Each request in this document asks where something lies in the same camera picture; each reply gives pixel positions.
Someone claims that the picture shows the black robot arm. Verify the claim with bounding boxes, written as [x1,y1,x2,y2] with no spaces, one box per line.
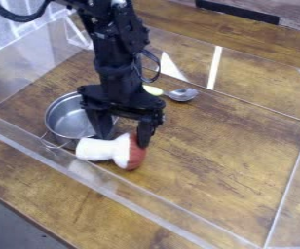
[56,0,166,148]

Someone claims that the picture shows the black cable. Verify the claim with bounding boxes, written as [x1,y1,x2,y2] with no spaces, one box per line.
[0,0,163,84]

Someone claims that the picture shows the silver metal pot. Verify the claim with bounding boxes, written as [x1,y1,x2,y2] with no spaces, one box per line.
[38,91,120,152]

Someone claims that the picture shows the clear acrylic enclosure wall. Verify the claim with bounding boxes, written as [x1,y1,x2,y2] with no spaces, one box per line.
[0,0,300,249]

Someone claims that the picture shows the spoon with green handle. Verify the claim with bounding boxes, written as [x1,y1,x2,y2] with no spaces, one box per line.
[143,85,198,102]

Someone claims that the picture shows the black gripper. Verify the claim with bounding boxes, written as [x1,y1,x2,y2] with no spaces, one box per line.
[76,64,166,149]

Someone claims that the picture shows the black bar in background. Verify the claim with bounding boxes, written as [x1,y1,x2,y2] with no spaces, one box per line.
[194,0,279,25]

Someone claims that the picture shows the red and white plush mushroom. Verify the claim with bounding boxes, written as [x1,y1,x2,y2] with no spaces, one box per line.
[75,133,146,170]

